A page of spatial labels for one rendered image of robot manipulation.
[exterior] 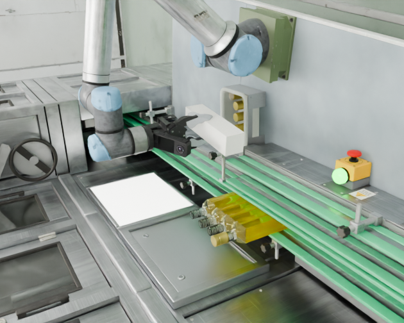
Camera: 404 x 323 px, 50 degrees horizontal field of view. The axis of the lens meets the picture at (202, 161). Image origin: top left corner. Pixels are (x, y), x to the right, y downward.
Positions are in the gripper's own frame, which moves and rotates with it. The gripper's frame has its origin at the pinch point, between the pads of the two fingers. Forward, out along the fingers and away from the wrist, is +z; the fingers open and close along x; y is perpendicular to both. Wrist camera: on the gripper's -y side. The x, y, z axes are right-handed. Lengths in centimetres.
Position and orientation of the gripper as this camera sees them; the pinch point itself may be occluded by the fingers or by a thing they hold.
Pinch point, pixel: (210, 129)
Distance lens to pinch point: 128.9
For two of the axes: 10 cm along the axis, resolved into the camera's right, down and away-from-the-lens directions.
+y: -4.9, -4.3, 7.5
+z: 8.7, -2.1, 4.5
